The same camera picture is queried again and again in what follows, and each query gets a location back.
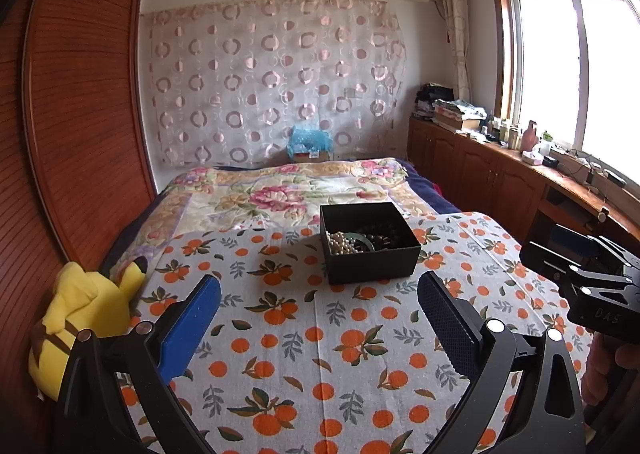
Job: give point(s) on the stack of dark clothes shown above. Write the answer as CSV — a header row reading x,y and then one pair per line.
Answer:
x,y
432,99

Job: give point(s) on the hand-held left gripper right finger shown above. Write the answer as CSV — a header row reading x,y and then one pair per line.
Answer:
x,y
447,329

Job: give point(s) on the wooden headboard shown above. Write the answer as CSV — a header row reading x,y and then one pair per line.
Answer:
x,y
80,109

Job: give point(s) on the stack of papers and books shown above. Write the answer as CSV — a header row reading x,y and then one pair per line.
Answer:
x,y
460,116

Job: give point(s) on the blue plastic bag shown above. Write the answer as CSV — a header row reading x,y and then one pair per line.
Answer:
x,y
307,139

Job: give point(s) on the long wooden cabinet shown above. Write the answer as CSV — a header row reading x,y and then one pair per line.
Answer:
x,y
480,174

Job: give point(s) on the floral blanket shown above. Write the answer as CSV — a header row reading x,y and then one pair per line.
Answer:
x,y
240,194

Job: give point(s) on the pink bottle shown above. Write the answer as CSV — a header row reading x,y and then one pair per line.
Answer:
x,y
529,136

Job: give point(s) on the green bangle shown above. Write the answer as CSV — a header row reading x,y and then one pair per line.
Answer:
x,y
364,241

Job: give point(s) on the wooden frame window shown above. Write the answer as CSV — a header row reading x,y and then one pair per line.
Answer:
x,y
575,59

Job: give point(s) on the orange fruit print cloth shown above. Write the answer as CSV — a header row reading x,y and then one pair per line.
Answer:
x,y
320,334

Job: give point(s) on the patterned window curtain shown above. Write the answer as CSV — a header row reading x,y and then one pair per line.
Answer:
x,y
457,34

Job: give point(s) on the person's right hand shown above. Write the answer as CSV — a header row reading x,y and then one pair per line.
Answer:
x,y
595,374

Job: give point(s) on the black jewelry box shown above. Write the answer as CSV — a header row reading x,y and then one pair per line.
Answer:
x,y
370,266

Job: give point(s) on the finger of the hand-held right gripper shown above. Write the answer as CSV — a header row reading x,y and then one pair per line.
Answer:
x,y
547,261
575,240

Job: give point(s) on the small cardboard box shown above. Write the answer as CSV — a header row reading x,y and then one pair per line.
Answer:
x,y
312,157

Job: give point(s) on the yellow plush toy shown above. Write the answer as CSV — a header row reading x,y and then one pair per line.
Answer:
x,y
80,304

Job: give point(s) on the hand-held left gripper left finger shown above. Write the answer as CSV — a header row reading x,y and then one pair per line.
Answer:
x,y
192,329

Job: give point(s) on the dark blue bed sheet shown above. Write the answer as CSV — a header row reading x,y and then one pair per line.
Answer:
x,y
430,189

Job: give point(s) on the circle pattern sheer curtain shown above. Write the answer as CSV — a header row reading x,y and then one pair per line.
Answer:
x,y
260,84

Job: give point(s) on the white bottle with green cap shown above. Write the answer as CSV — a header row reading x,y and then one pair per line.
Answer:
x,y
545,144

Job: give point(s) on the group of small bottles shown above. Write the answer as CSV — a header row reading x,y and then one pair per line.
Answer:
x,y
505,134

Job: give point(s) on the small black box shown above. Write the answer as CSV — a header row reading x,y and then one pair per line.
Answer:
x,y
550,162

